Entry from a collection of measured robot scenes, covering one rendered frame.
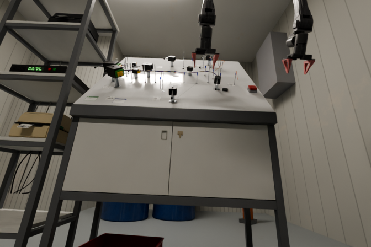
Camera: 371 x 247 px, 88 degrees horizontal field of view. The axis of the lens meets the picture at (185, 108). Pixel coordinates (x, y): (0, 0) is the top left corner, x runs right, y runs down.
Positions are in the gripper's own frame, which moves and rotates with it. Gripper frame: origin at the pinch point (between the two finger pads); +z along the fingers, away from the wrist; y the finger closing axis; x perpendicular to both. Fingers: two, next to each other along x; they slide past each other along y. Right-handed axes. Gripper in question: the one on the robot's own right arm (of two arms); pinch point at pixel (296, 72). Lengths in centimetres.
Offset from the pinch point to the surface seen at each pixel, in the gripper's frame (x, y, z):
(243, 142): 1.2, 25.1, 40.3
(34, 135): -1, 142, 43
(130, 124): -5, 90, 35
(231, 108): -7.3, 31.2, 22.5
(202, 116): -3, 49, 27
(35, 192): 17, 130, 66
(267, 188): 13, 14, 61
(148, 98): -16, 82, 21
